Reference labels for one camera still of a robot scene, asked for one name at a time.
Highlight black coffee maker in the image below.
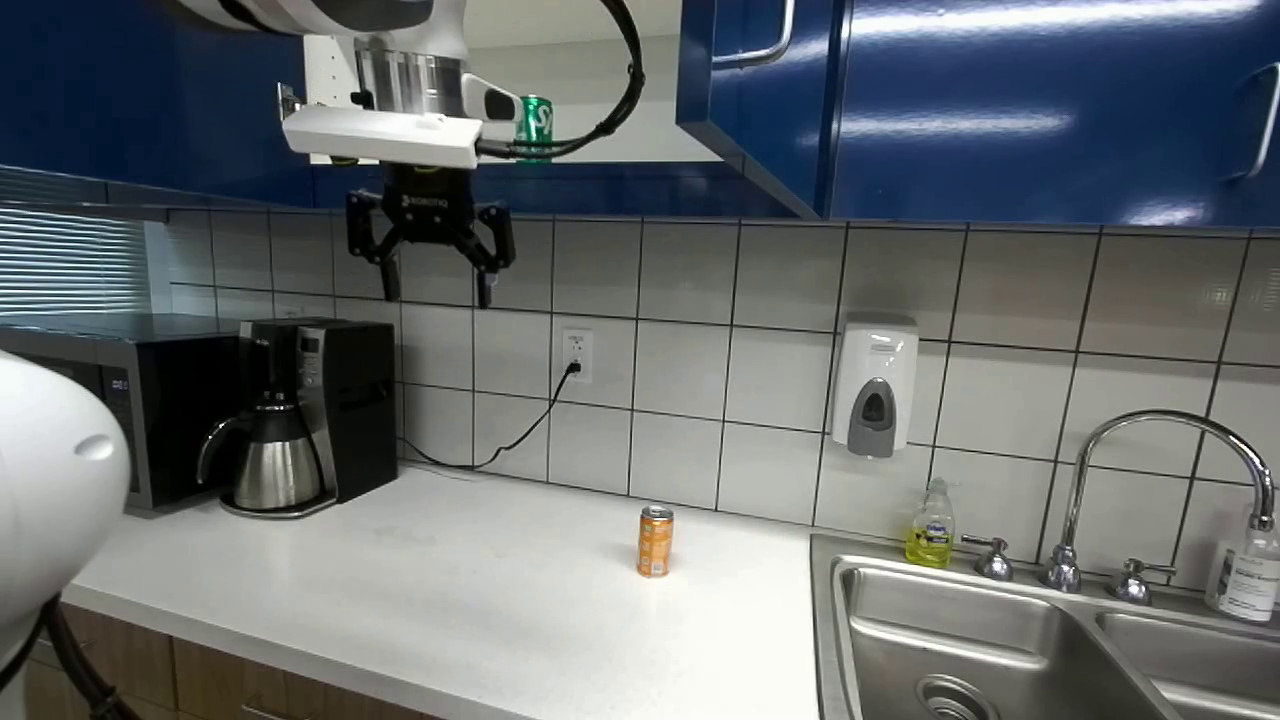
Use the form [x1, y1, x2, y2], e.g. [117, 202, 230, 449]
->
[197, 317, 400, 520]

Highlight green soda can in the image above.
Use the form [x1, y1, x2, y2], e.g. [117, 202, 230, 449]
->
[515, 94, 555, 163]

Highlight black cable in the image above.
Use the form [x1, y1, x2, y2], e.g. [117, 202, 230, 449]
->
[399, 361, 584, 472]

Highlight black microwave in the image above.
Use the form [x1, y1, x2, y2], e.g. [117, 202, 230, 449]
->
[0, 314, 243, 518]

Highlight stainless steel sink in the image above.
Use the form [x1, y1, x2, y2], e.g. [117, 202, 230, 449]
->
[809, 532, 1280, 720]

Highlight blue upper cabinet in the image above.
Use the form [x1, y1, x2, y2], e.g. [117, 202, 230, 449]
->
[0, 0, 1280, 230]

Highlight blue cabinet door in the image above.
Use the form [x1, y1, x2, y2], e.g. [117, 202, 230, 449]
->
[0, 0, 313, 209]
[676, 0, 853, 220]
[828, 0, 1280, 229]

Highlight chrome tap knob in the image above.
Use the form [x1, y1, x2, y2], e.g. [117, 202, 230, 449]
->
[961, 534, 1014, 582]
[1107, 557, 1178, 607]

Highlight silver cabinet door handle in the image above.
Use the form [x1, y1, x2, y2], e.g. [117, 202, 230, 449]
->
[1238, 62, 1280, 183]
[711, 0, 797, 70]

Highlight yellow dish soap bottle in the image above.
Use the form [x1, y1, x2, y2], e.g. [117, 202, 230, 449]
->
[904, 476, 957, 570]

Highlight window blinds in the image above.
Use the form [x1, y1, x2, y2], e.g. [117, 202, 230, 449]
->
[0, 204, 153, 317]

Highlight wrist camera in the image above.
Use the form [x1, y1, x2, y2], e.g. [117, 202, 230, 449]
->
[281, 104, 484, 170]

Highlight wooden drawer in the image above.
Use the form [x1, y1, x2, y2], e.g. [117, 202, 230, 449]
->
[26, 602, 179, 713]
[171, 637, 443, 720]

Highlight chrome tap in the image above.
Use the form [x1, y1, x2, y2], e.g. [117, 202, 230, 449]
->
[1038, 409, 1278, 594]

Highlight steel coffee carafe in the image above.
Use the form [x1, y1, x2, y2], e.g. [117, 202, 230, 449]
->
[197, 394, 327, 513]

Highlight white wall socket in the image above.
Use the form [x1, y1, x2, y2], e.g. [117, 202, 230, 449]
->
[560, 327, 595, 385]

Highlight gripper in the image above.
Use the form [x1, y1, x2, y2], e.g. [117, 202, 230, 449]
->
[345, 165, 518, 310]

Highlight orange soda can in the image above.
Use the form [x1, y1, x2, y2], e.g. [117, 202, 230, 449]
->
[636, 503, 675, 580]

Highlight white wall soap dispenser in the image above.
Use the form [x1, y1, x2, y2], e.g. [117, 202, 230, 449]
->
[829, 314, 920, 460]

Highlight clear pump bottle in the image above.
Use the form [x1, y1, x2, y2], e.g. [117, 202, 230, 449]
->
[1204, 508, 1280, 625]

